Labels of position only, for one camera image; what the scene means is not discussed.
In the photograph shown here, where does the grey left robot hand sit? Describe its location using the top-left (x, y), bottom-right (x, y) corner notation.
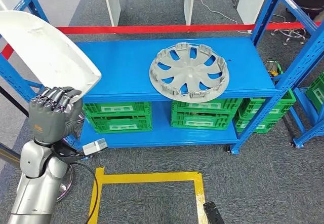
top-left (29, 86), bottom-right (84, 145)

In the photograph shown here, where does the dark right robot hand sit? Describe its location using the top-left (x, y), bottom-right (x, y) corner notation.
top-left (203, 201), bottom-right (225, 224)

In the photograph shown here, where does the white curved panel part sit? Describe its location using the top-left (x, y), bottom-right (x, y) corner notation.
top-left (0, 10), bottom-right (102, 104)

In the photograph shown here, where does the blue metal shelf rack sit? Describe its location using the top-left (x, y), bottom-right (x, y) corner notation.
top-left (0, 0), bottom-right (324, 155)
top-left (289, 81), bottom-right (324, 150)

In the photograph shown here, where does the green plastic crate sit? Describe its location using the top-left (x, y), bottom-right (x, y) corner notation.
top-left (233, 112), bottom-right (282, 134)
top-left (87, 114), bottom-right (153, 134)
top-left (239, 60), bottom-right (296, 120)
top-left (170, 110), bottom-right (237, 131)
top-left (305, 72), bottom-right (324, 115)
top-left (171, 98), bottom-right (243, 117)
top-left (83, 102), bottom-right (151, 118)

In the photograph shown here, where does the short red barrier belt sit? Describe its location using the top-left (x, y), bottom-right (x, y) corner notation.
top-left (1, 44), bottom-right (14, 61)

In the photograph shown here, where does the white desk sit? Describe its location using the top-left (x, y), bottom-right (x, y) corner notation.
top-left (101, 0), bottom-right (197, 27)

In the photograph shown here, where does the grey wheel hubcap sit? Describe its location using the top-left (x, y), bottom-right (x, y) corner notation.
top-left (148, 42), bottom-right (230, 103)

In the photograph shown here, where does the long red barrier belt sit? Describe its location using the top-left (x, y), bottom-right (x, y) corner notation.
top-left (56, 21), bottom-right (322, 35)

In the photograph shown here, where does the chrome chair base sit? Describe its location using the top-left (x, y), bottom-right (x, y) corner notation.
top-left (271, 27), bottom-right (307, 46)

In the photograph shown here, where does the black chair seat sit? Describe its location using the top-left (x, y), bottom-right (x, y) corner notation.
top-left (292, 0), bottom-right (324, 20)

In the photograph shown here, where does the black stanchion post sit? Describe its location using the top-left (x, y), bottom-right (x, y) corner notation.
top-left (0, 86), bottom-right (30, 118)

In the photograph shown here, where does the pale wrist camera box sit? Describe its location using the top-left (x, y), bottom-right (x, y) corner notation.
top-left (81, 137), bottom-right (109, 157)

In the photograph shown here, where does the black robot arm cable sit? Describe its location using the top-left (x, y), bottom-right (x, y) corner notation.
top-left (72, 161), bottom-right (99, 224)

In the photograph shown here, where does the white floor cable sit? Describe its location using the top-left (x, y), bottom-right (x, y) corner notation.
top-left (194, 0), bottom-right (252, 35)

